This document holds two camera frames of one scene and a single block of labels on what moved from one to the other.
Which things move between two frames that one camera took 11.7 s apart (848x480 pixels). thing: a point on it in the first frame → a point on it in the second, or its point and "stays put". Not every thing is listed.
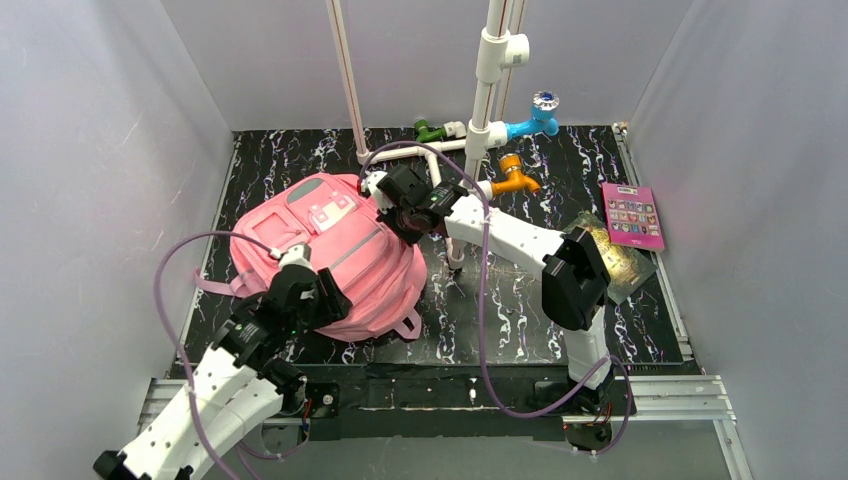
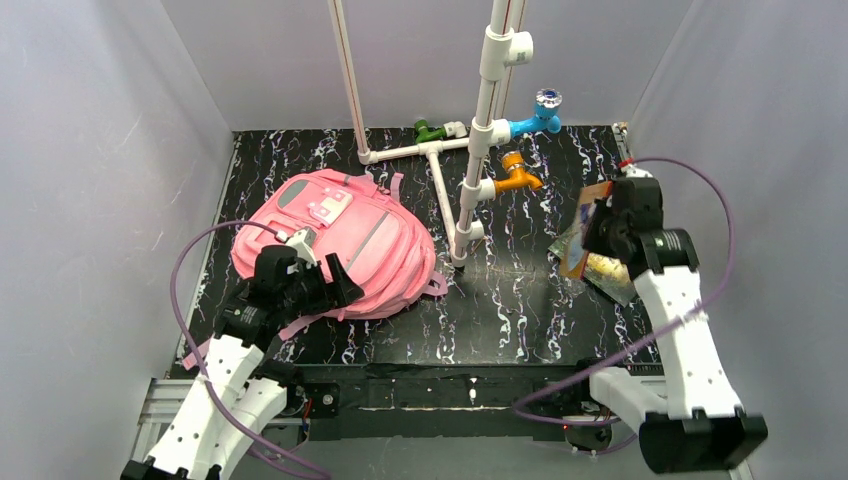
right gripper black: [400, 216] → [597, 234]
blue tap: [544, 117] stays put
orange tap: [516, 180] stays put
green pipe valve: [425, 135] stays put
